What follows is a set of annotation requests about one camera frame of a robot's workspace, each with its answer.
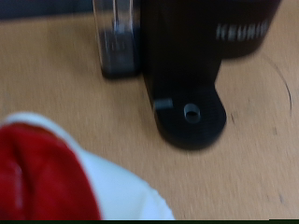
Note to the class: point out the black Keurig coffee machine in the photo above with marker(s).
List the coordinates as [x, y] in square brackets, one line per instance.
[180, 62]

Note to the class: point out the white coffee pod red lid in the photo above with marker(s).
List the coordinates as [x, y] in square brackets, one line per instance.
[118, 193]

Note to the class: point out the water tank with black lid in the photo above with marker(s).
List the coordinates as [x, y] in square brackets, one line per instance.
[120, 53]

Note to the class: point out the grey partition panel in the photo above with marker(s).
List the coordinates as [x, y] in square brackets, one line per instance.
[46, 7]

